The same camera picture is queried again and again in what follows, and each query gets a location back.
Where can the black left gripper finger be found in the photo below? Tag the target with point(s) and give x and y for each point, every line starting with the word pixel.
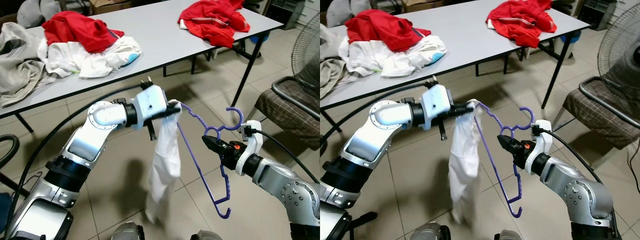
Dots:
pixel 173 115
pixel 472 113
pixel 174 106
pixel 472 104

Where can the white crumpled garment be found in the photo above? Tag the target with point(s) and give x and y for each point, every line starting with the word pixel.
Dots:
pixel 360 60
pixel 60 62

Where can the grey cushion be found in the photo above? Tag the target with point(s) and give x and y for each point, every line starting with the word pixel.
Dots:
pixel 29 12
pixel 359 9
pixel 50 9
pixel 339 12

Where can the black standing fan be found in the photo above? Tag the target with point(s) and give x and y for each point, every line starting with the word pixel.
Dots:
pixel 622 45
pixel 307 50

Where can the white shirt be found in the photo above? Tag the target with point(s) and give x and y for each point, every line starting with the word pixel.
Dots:
pixel 167 150
pixel 462 160

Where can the grey left robot leg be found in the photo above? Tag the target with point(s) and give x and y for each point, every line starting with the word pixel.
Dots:
pixel 127 231
pixel 425 231

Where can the red garment with white stripe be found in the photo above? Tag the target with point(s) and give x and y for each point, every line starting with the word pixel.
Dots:
pixel 215 22
pixel 520 22

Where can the purple plastic clothes hanger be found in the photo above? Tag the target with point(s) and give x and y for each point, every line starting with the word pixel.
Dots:
pixel 520 185
pixel 226 187

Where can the plain red shirt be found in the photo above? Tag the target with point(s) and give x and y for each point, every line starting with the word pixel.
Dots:
pixel 380 30
pixel 75 30

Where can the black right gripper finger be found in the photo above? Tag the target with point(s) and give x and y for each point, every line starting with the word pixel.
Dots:
pixel 509 142
pixel 219 152
pixel 515 152
pixel 212 141

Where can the brown plaid metal chair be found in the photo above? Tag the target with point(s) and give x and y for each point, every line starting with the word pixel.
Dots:
pixel 600 110
pixel 285 110

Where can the grey right robot leg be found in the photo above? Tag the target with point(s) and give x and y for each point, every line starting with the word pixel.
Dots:
pixel 206 235
pixel 507 235

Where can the grey robot leg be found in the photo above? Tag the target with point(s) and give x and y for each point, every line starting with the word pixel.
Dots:
pixel 206 235
pixel 425 231
pixel 507 235
pixel 127 231

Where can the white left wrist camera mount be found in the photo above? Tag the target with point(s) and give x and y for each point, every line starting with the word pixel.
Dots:
pixel 150 100
pixel 436 100

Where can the brown cardboard box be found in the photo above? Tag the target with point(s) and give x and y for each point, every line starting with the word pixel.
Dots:
pixel 422 5
pixel 110 6

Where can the grey crumpled garment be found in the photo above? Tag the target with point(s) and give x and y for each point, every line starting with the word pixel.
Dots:
pixel 330 75
pixel 20 70

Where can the black stand base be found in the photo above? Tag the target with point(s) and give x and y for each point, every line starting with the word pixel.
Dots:
pixel 357 225
pixel 15 187

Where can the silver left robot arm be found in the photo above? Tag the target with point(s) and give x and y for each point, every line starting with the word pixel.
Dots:
pixel 95 145
pixel 385 112

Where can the blue round stool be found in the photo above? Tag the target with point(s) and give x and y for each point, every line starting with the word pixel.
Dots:
pixel 261 37
pixel 571 36

